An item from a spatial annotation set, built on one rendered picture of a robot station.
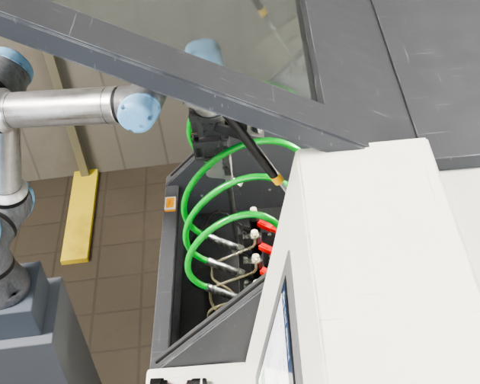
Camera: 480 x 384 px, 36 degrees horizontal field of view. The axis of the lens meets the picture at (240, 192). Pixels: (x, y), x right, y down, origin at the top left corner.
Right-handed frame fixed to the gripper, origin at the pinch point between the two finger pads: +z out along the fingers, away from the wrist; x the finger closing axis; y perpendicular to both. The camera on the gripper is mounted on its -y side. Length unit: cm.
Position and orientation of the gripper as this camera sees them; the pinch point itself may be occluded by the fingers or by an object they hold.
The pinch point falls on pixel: (231, 178)
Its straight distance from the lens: 175.2
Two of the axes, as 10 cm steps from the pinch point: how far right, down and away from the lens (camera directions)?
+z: 1.0, 7.6, 6.5
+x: 0.2, 6.5, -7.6
